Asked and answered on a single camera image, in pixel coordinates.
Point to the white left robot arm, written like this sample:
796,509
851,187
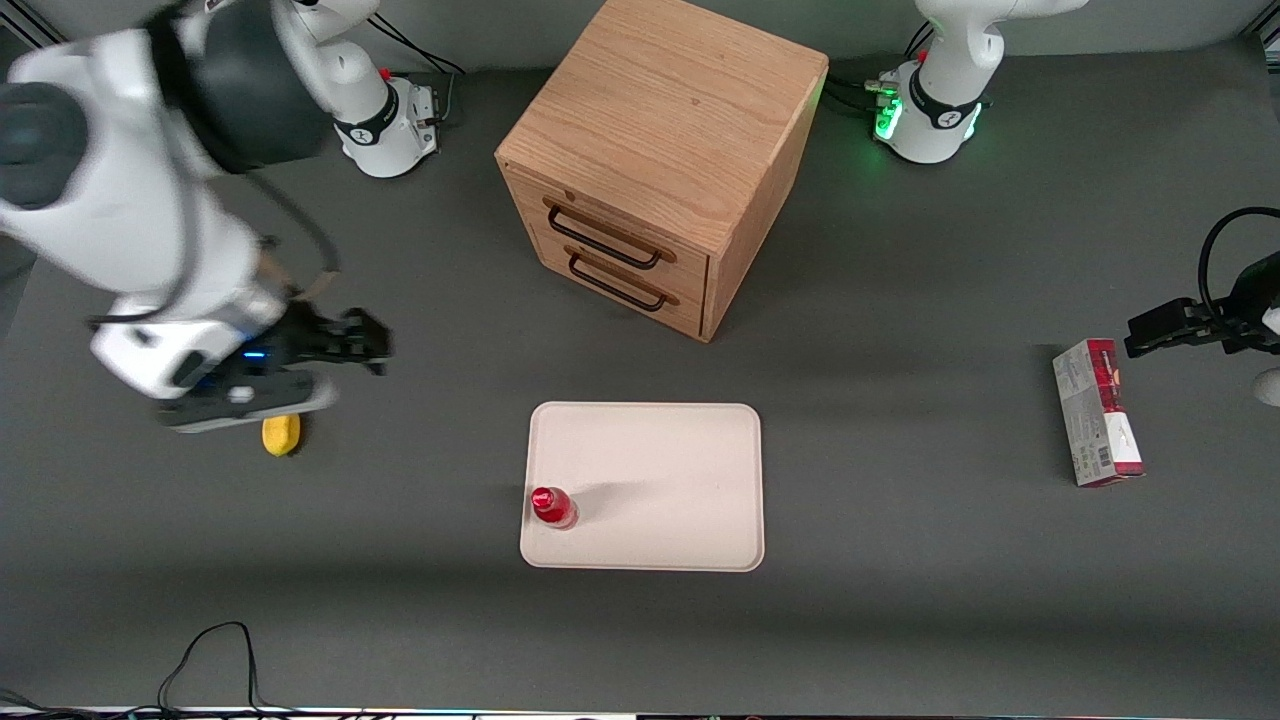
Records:
945,90

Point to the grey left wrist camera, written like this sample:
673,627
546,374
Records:
1270,387

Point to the yellow lemon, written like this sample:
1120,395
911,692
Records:
281,438

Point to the wooden two-drawer cabinet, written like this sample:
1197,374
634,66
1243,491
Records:
665,130

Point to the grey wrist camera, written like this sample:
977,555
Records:
250,397
1270,387

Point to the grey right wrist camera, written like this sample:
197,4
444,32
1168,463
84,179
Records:
250,397

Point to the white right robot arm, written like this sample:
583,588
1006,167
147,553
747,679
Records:
120,200

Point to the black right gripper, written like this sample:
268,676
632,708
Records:
305,336

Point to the grey and red carton box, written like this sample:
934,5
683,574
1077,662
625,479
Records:
1095,415

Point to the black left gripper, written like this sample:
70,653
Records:
1249,308

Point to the beige rectangular tray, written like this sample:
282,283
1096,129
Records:
660,480

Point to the red coke bottle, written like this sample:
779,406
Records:
552,507

